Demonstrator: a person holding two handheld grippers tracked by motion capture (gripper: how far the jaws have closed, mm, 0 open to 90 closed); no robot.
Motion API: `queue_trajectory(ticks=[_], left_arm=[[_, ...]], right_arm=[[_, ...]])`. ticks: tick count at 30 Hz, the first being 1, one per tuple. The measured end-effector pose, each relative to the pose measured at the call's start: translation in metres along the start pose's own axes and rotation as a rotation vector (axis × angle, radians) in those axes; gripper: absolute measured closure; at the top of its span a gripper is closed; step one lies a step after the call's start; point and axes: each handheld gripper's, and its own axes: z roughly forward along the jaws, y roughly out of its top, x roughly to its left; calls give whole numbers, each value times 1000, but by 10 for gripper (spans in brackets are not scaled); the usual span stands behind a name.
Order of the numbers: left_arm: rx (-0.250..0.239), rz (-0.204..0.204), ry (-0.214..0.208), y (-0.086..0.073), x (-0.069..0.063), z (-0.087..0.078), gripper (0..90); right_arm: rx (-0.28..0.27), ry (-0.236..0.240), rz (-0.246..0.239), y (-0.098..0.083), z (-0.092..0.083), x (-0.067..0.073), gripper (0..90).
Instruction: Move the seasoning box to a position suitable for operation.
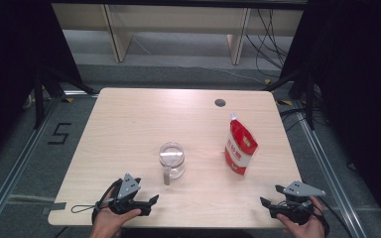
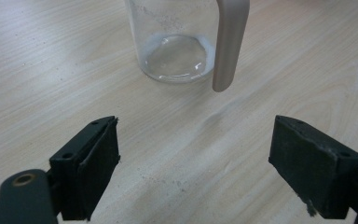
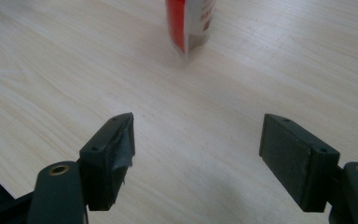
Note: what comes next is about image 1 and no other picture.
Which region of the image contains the clear glass jar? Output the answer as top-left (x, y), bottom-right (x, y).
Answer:
top-left (158, 142), bottom-right (187, 186)

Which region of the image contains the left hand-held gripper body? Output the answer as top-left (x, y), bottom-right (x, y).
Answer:
top-left (108, 173), bottom-right (152, 217)

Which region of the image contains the grey tape strip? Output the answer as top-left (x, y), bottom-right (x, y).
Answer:
top-left (41, 201), bottom-right (67, 216)

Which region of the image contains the thin black cable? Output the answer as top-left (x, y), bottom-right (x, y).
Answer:
top-left (318, 196), bottom-right (353, 238)

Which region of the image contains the bundle of black cables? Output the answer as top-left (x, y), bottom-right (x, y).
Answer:
top-left (244, 8), bottom-right (291, 79)

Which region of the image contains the silver metal floor rail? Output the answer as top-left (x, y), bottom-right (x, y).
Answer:
top-left (0, 95), bottom-right (62, 230)
top-left (296, 108), bottom-right (367, 238)

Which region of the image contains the red and white spouted pouch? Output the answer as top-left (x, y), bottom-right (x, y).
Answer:
top-left (223, 113), bottom-right (259, 177)

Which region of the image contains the black curtain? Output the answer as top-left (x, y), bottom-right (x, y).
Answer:
top-left (279, 0), bottom-right (381, 229)
top-left (0, 0), bottom-right (84, 171)

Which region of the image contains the black wrist strap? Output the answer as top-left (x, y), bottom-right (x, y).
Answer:
top-left (70, 178), bottom-right (124, 224)
top-left (312, 204), bottom-right (331, 238)

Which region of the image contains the person's right hand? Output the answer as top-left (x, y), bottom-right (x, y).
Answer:
top-left (276, 196), bottom-right (327, 238)

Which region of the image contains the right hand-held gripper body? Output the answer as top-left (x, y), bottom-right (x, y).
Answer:
top-left (270, 180), bottom-right (327, 226)

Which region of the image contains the black metal stand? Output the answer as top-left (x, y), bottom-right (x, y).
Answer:
top-left (33, 64), bottom-right (99, 131)
top-left (262, 64), bottom-right (318, 131)

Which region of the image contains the person's left hand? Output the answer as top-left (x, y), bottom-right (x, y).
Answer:
top-left (90, 186), bottom-right (143, 236)

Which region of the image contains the pale wooden desk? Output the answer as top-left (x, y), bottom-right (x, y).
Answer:
top-left (51, 3), bottom-right (305, 65)

